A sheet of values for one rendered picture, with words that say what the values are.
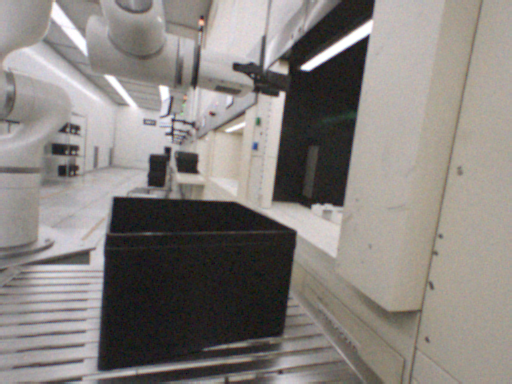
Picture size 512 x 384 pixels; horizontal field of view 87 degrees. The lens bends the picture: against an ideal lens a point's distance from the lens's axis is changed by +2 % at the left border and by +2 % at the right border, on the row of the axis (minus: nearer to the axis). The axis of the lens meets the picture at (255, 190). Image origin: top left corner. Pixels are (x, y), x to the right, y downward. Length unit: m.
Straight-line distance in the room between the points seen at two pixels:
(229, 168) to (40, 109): 1.87
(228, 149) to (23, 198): 1.89
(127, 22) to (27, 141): 0.48
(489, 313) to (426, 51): 0.29
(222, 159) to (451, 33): 2.22
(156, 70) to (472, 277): 0.51
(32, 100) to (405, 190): 0.79
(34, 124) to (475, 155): 0.87
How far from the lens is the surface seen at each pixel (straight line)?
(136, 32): 0.44
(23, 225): 0.85
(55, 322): 0.55
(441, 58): 0.40
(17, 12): 0.83
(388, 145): 0.40
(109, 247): 0.36
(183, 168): 3.41
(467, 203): 0.38
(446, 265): 0.40
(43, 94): 0.85
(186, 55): 0.50
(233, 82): 0.49
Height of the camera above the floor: 1.03
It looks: 6 degrees down
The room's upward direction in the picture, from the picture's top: 7 degrees clockwise
